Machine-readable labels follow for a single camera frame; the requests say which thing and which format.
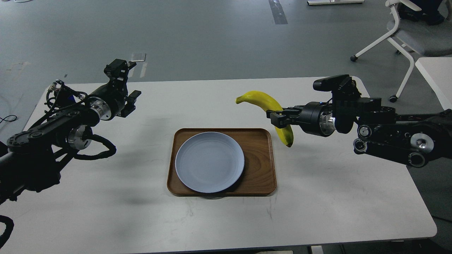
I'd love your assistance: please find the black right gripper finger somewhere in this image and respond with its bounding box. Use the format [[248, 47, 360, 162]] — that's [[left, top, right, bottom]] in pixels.
[[271, 117, 301, 128], [266, 108, 301, 119]]

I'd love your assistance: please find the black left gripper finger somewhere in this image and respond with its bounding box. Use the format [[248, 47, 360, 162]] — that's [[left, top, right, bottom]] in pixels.
[[122, 90, 142, 118], [104, 59, 137, 86]]

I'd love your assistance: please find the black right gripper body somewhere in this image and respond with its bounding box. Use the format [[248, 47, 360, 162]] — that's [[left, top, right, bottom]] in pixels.
[[294, 102, 336, 137]]

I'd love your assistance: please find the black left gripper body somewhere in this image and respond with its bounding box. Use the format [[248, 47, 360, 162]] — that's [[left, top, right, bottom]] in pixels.
[[87, 79, 128, 120]]

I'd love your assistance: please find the yellow banana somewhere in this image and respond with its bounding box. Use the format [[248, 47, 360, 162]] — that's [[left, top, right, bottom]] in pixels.
[[235, 90, 294, 147]]

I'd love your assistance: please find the light blue plate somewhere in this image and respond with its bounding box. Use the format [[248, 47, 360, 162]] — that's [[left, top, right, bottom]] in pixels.
[[174, 132, 244, 193]]

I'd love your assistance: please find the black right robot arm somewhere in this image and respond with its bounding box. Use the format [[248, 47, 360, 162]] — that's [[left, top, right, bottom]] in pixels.
[[266, 74, 452, 168]]

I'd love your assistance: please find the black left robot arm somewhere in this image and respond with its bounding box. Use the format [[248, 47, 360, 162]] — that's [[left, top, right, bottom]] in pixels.
[[0, 59, 141, 204]]

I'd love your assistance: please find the brown wooden tray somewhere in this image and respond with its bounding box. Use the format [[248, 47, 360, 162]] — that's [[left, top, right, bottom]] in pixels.
[[167, 128, 276, 196]]

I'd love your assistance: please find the white side table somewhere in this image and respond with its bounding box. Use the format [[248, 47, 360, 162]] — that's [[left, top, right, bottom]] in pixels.
[[415, 57, 452, 109]]

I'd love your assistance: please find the white office chair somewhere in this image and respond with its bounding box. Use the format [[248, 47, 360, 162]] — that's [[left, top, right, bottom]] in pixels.
[[350, 0, 452, 103]]

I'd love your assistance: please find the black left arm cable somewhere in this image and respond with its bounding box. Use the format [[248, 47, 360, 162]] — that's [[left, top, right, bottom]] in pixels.
[[71, 134, 117, 161]]

